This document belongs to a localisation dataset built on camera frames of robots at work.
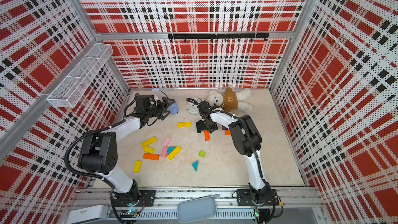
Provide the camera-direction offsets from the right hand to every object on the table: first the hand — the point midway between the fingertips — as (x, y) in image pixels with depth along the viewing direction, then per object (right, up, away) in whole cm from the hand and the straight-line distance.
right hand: (206, 129), depth 97 cm
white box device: (-50, -30, -33) cm, 67 cm away
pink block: (-24, -7, -3) cm, 26 cm away
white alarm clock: (-9, +14, +8) cm, 18 cm away
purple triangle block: (+12, +1, +2) cm, 12 cm away
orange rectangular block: (0, -4, -1) cm, 4 cm away
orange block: (-31, -14, -9) cm, 35 cm away
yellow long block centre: (-19, -12, -8) cm, 24 cm away
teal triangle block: (-6, -18, -12) cm, 22 cm away
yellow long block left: (-35, -7, -4) cm, 36 cm away
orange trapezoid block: (+14, -2, +1) cm, 14 cm away
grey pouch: (-3, -31, -29) cm, 42 cm away
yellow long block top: (-15, +3, +3) cm, 15 cm away
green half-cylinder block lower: (-3, -13, -8) cm, 15 cm away
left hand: (-19, +16, -5) cm, 25 cm away
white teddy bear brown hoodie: (+17, +19, +8) cm, 27 cm away
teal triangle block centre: (-21, -10, -8) cm, 24 cm away
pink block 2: (-24, -12, -8) cm, 28 cm away
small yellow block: (-34, -11, -7) cm, 36 cm away
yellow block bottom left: (-38, -18, -13) cm, 44 cm away
